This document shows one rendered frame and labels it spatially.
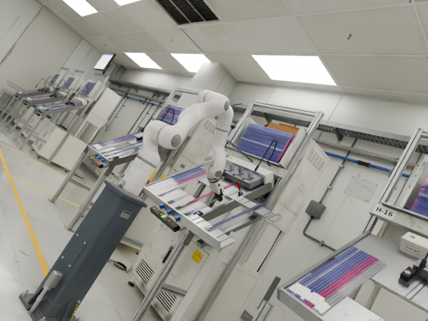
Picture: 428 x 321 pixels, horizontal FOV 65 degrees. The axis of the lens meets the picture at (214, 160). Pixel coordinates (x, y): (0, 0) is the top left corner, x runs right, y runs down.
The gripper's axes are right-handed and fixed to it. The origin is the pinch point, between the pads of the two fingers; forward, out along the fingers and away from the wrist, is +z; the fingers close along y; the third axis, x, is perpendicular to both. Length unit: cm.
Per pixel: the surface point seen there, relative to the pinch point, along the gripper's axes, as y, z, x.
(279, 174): -12.1, 2.9, -46.7
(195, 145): 135, 23, -63
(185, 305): -34, 25, 59
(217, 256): -36.6, 7.0, 31.6
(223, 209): -10.0, 2.3, 4.5
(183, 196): 22.7, -1.1, 15.2
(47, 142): 460, 46, 47
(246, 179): 0.3, -0.6, -26.1
